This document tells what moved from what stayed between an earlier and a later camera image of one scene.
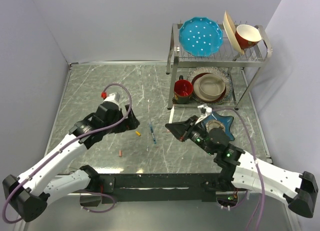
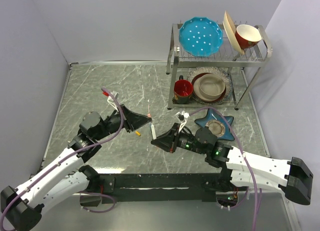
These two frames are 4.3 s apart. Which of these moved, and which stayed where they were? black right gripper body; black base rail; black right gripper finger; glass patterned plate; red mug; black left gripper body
Moved: black right gripper body; black right gripper finger
Stayed: black base rail; glass patterned plate; red mug; black left gripper body
